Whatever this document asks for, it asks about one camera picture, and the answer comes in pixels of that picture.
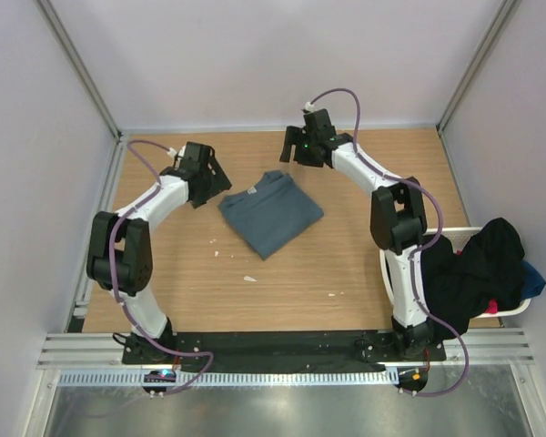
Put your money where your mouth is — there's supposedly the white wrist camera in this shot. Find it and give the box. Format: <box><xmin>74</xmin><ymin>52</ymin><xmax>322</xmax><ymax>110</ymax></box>
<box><xmin>302</xmin><ymin>102</ymin><xmax>316</xmax><ymax>114</ymax></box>
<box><xmin>167</xmin><ymin>146</ymin><xmax>187</xmax><ymax>159</ymax></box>

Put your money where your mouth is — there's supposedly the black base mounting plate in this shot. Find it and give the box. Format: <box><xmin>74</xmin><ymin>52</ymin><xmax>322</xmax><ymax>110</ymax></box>
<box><xmin>114</xmin><ymin>330</ymin><xmax>446</xmax><ymax>372</ymax></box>

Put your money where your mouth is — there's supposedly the white laundry basket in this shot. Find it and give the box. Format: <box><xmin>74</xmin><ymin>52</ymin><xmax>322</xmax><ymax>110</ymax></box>
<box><xmin>379</xmin><ymin>227</ymin><xmax>531</xmax><ymax>319</ymax></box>

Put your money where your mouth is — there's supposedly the teal blue t-shirt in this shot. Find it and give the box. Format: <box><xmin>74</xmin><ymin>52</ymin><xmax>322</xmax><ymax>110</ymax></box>
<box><xmin>218</xmin><ymin>170</ymin><xmax>324</xmax><ymax>260</ymax></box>

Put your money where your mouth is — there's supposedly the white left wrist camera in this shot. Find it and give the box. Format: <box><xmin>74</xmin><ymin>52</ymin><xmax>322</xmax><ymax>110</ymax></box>
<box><xmin>167</xmin><ymin>146</ymin><xmax>187</xmax><ymax>159</ymax></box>

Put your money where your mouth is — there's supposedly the black t-shirt in basket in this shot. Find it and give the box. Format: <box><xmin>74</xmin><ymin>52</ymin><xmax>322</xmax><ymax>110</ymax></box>
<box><xmin>421</xmin><ymin>218</ymin><xmax>526</xmax><ymax>342</ymax></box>

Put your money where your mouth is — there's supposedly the white slotted cable duct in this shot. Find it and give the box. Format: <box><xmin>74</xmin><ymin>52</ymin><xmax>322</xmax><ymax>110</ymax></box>
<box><xmin>58</xmin><ymin>368</ymin><xmax>399</xmax><ymax>388</ymax></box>

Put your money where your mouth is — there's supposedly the aluminium left frame rail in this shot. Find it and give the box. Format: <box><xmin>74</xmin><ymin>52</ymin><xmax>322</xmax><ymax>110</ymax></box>
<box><xmin>35</xmin><ymin>0</ymin><xmax>121</xmax><ymax>141</ymax></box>

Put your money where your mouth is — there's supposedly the aluminium right frame rail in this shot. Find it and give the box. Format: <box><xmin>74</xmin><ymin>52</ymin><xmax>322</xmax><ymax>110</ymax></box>
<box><xmin>437</xmin><ymin>0</ymin><xmax>521</xmax><ymax>137</ymax></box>

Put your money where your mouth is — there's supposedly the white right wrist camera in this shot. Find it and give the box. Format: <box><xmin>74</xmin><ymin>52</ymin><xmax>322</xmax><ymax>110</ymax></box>
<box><xmin>302</xmin><ymin>102</ymin><xmax>316</xmax><ymax>114</ymax></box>

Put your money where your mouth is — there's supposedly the aluminium front frame rail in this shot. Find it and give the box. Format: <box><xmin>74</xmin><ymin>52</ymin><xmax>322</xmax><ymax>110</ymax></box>
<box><xmin>38</xmin><ymin>328</ymin><xmax>533</xmax><ymax>373</ymax></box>

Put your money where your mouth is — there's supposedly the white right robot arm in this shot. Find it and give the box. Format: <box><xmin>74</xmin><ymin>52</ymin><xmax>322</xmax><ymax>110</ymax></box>
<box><xmin>280</xmin><ymin>107</ymin><xmax>434</xmax><ymax>361</ymax></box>

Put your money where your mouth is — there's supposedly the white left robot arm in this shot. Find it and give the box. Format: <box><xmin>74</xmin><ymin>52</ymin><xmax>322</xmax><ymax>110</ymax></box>
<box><xmin>86</xmin><ymin>142</ymin><xmax>232</xmax><ymax>364</ymax></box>

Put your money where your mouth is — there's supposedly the blue garment in basket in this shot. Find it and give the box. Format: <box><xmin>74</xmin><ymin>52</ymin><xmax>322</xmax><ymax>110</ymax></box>
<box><xmin>521</xmin><ymin>260</ymin><xmax>546</xmax><ymax>300</ymax></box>

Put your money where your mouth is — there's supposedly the aluminium frame rail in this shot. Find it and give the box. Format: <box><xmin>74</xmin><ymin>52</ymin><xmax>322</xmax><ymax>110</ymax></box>
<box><xmin>35</xmin><ymin>0</ymin><xmax>121</xmax><ymax>141</ymax></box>
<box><xmin>38</xmin><ymin>328</ymin><xmax>533</xmax><ymax>373</ymax></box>
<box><xmin>437</xmin><ymin>0</ymin><xmax>521</xmax><ymax>137</ymax></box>

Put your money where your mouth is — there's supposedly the pink garment in basket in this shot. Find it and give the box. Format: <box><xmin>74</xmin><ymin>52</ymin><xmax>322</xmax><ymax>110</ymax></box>
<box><xmin>485</xmin><ymin>299</ymin><xmax>499</xmax><ymax>315</ymax></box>

